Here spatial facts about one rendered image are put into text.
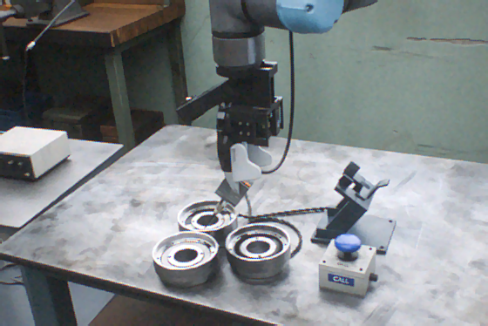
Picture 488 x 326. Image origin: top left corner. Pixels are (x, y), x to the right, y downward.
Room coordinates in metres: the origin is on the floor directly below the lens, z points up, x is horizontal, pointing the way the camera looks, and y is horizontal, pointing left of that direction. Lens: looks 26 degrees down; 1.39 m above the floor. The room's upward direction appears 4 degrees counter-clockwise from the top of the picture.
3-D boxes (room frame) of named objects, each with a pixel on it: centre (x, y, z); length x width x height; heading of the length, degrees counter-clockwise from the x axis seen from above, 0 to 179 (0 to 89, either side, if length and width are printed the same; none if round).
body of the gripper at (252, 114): (0.84, -0.01, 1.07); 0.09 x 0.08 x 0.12; 66
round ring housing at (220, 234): (0.91, 0.07, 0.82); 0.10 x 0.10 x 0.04
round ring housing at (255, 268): (0.81, -0.01, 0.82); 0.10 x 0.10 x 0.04
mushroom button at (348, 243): (0.75, -0.15, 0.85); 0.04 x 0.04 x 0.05
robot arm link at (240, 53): (0.84, -0.01, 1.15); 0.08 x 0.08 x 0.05
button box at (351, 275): (0.75, -0.15, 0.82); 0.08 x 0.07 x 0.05; 63
